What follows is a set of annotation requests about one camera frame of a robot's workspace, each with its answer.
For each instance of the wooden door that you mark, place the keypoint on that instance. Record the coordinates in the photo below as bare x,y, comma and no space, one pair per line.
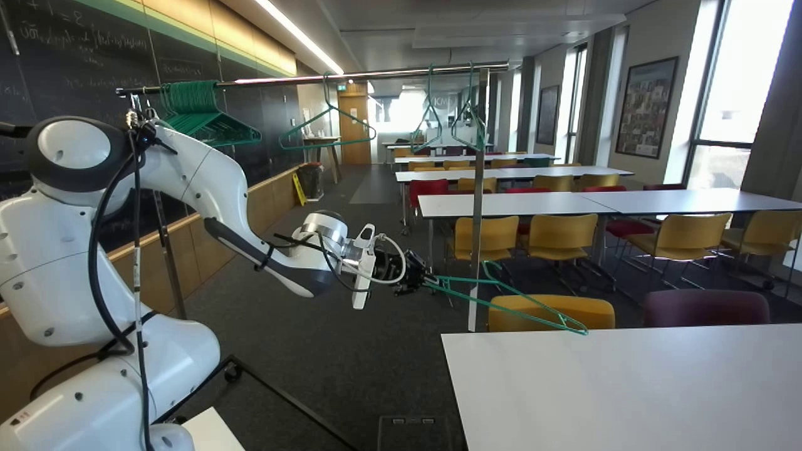
355,135

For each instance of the wooden wall ledge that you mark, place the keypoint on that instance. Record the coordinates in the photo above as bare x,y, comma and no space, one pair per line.
195,263

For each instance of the second row white table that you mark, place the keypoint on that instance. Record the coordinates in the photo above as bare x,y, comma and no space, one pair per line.
596,205

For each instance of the green hanger far right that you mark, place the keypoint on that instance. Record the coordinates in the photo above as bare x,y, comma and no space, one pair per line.
450,113

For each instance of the green hanger stack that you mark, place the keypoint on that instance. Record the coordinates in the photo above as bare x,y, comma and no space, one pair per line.
190,110

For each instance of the near white table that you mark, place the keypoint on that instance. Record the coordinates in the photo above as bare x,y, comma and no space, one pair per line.
630,390

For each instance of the maroon chair near table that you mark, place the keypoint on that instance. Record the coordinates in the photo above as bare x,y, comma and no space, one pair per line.
705,308

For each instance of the yellow chair far right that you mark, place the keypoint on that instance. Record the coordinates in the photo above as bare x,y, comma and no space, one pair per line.
768,234

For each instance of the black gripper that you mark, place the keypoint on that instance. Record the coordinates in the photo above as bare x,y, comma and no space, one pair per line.
398,270

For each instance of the third row white table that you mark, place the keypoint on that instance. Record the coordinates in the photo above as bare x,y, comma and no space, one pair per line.
507,174

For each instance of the framed wall picture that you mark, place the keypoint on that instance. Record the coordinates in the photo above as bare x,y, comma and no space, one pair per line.
647,96

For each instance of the yellow chair right second row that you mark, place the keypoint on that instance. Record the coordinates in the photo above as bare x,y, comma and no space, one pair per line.
683,236

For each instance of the red chair third row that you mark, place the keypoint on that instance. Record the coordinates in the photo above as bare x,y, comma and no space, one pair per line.
419,190

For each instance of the black rack base frame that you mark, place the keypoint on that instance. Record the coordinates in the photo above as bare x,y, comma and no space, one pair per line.
238,408

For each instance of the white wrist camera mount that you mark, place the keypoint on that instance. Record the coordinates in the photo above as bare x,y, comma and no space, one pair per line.
367,259

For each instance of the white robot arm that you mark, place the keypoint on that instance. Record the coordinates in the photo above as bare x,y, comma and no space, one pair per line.
63,291

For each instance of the yellow chair left second row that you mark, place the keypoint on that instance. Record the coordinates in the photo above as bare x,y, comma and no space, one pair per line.
495,241

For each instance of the ceiling light strip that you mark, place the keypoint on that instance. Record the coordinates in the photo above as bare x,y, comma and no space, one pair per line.
296,33

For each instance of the yellow chair near table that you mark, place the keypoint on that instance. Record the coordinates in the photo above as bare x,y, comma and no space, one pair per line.
549,311

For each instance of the green hanger on rail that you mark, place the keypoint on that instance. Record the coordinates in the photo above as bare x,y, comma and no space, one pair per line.
317,127

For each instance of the fourth row white table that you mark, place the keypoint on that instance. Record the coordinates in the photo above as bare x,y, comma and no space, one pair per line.
466,162

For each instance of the metal clothes rack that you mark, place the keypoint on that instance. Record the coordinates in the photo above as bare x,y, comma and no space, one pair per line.
338,81

